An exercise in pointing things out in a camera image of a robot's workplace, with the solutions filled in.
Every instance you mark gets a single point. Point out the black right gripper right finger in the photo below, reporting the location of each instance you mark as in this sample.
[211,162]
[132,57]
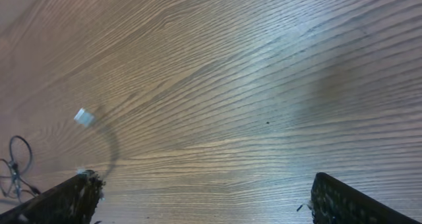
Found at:
[334,202]

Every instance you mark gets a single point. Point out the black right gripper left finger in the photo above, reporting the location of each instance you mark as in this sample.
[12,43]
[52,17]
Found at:
[74,201]

